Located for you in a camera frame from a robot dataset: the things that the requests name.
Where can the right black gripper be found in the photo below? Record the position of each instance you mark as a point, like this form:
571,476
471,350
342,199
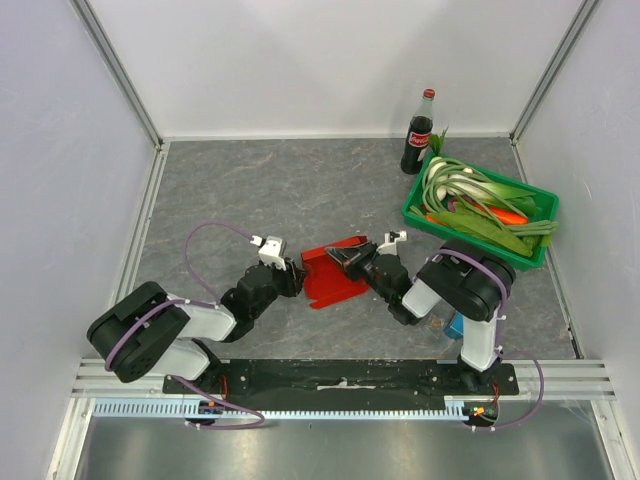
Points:
360,260

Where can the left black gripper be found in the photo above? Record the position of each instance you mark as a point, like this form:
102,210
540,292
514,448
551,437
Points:
293,276

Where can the red paper box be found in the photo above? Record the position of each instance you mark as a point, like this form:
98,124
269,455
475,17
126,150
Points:
325,284

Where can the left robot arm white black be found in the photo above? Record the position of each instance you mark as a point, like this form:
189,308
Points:
151,330

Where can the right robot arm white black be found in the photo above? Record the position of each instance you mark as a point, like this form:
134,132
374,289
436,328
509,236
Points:
473,281

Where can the blue rectangular box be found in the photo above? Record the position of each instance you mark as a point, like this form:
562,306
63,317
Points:
455,328

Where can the cola glass bottle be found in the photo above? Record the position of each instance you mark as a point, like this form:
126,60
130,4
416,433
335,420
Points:
418,135

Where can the leek with green leaves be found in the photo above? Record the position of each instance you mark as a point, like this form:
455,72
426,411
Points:
448,176

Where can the orange carrot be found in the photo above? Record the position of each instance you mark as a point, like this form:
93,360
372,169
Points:
506,217

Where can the green plastic crate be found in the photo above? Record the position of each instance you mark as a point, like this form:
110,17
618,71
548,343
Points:
522,254

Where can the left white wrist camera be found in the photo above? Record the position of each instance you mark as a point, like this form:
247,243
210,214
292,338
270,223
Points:
270,250

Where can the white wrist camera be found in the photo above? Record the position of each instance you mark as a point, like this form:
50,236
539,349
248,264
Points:
270,250
391,239

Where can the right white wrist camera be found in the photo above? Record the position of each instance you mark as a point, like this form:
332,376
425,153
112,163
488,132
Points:
391,239

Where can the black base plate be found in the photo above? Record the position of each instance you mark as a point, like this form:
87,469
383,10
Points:
350,385

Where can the light blue slotted cable duct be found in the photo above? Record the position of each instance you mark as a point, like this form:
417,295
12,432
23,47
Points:
197,410

